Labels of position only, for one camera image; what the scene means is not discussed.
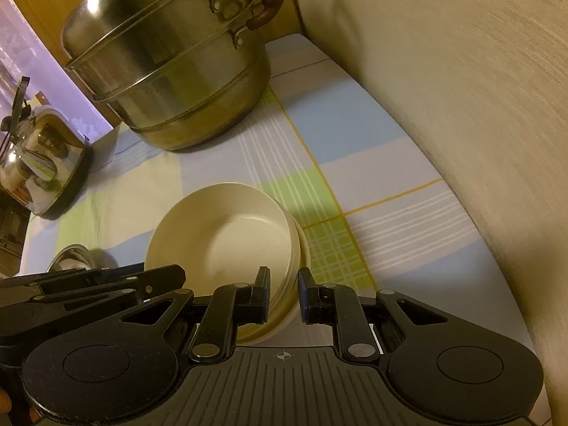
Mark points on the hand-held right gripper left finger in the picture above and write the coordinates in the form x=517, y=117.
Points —
x=264, y=297

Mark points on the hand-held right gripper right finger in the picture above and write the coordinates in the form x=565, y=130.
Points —
x=306, y=301

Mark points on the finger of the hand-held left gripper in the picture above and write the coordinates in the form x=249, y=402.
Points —
x=111, y=277
x=88, y=301

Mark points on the shallow stainless steel plate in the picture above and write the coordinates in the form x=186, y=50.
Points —
x=66, y=257

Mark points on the cream plastic bowl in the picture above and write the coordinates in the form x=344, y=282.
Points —
x=230, y=239

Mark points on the person's left hand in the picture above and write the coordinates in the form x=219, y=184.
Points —
x=4, y=401

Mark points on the plaid tablecloth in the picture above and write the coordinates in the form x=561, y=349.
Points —
x=377, y=230

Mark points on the stainless steel kettle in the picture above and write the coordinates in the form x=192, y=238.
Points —
x=40, y=164

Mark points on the stainless steel steamer pot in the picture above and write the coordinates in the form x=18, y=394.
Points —
x=177, y=75

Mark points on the purple curtain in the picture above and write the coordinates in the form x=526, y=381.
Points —
x=26, y=44

